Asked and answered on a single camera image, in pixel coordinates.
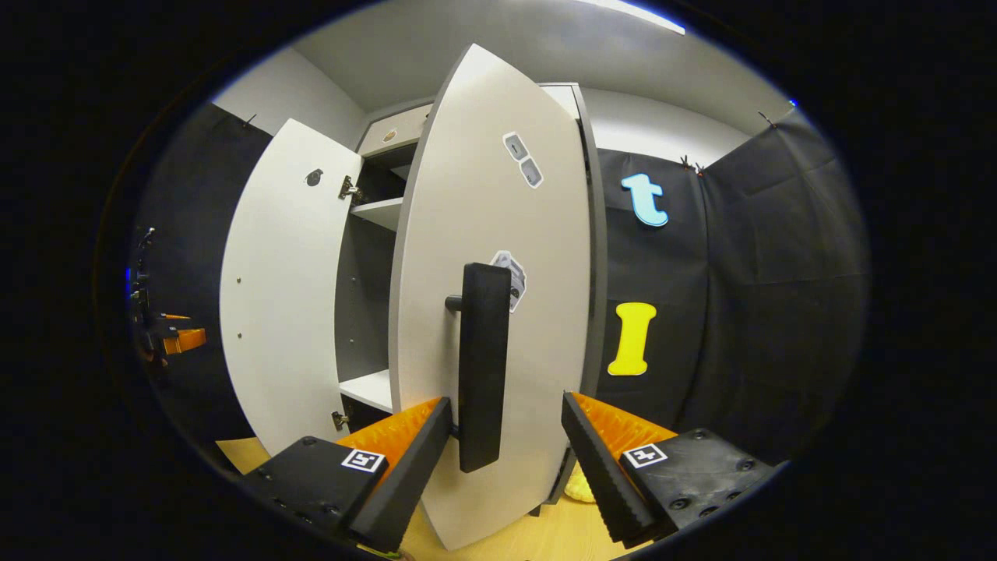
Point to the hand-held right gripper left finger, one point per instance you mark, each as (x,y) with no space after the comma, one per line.
(409,487)

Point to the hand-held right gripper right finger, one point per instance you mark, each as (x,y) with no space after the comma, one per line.
(600,475)

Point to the white cabinet shelf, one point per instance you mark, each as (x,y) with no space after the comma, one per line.
(382,212)
(370,388)

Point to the white cabinet drawer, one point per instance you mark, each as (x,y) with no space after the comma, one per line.
(409,125)

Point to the pale yellow object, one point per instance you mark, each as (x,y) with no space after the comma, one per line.
(580,489)

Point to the white cabinet door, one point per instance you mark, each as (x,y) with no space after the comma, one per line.
(467,195)
(288,296)

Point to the metal door hinge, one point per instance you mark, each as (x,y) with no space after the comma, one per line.
(348,189)
(339,419)

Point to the long ceiling light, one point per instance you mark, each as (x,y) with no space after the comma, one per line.
(646,15)

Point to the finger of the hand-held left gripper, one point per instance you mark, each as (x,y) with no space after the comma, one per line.
(175,317)
(187,341)

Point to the white and grey cabinet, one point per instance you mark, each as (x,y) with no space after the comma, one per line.
(362,296)

